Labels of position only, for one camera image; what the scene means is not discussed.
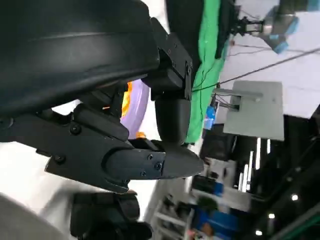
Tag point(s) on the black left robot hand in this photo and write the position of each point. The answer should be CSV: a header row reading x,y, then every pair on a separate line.
x,y
75,50

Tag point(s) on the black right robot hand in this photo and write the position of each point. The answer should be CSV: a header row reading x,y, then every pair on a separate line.
x,y
107,217

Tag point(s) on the orange white toy bread roll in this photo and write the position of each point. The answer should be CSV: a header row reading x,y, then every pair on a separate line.
x,y
126,100
140,135

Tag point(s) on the black backdrop cloth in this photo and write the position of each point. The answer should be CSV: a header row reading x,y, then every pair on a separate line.
x,y
185,20

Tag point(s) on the lilac plate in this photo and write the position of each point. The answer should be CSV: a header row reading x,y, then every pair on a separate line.
x,y
137,105

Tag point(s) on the blue box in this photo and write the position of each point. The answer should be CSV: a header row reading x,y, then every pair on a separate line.
x,y
210,117

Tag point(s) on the grey flat panel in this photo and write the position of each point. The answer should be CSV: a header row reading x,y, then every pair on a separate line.
x,y
257,112

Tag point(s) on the white background shelf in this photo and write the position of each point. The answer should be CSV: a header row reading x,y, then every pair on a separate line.
x,y
170,220

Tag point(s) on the green backdrop cloth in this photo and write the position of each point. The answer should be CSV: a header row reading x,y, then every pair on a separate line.
x,y
207,37

